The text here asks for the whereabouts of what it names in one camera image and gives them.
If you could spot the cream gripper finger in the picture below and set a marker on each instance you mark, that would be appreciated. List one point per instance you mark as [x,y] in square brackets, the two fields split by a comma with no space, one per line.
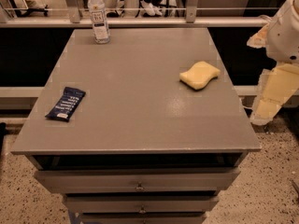
[276,87]
[258,40]

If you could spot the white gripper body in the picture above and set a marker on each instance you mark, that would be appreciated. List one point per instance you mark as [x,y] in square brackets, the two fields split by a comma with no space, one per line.
[282,37]

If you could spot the blue rxbar blueberry wrapper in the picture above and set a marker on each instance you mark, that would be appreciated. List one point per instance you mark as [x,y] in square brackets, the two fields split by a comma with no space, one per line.
[67,104]

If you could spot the yellow sponge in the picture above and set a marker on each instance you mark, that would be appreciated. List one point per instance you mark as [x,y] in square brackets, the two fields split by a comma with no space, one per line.
[198,76]

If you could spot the top grey drawer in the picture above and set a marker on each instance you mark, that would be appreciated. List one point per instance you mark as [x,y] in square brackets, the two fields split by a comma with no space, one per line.
[136,180]

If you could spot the grey drawer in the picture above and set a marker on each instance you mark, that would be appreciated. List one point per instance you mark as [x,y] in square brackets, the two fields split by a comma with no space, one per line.
[158,218]
[140,204]
[136,180]

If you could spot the grey drawer cabinet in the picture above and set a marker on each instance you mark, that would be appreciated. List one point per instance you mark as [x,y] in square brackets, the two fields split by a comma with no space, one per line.
[136,113]

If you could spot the clear plastic water bottle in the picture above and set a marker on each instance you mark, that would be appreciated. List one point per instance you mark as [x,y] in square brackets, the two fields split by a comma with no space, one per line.
[99,21]

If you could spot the bottom grey drawer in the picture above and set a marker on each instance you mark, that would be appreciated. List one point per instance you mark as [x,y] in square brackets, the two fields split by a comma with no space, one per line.
[158,218]

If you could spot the middle grey drawer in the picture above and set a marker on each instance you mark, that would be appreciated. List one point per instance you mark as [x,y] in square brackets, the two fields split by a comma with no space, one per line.
[140,204]

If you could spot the metal railing frame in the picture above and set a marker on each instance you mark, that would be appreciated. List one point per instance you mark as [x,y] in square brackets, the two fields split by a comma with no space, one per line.
[129,13]

